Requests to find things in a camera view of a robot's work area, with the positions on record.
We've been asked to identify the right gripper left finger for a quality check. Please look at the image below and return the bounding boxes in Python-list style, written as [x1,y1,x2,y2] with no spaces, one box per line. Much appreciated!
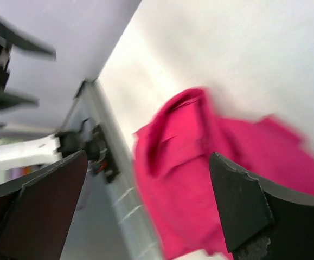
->
[0,151,88,260]

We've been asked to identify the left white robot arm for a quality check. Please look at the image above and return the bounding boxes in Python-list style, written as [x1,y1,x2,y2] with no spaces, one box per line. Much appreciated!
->
[0,19,59,171]

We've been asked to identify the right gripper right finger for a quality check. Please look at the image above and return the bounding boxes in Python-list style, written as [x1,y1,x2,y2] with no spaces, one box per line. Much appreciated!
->
[209,153,314,259]

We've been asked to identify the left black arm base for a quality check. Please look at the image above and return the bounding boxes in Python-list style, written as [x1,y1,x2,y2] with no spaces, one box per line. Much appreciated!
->
[55,118,120,184]

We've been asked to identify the pink trousers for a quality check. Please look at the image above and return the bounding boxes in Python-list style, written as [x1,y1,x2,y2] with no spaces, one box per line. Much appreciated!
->
[134,88,314,259]

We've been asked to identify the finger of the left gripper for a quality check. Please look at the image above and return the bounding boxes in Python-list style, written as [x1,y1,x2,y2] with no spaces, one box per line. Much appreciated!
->
[0,86,39,110]
[0,18,56,59]

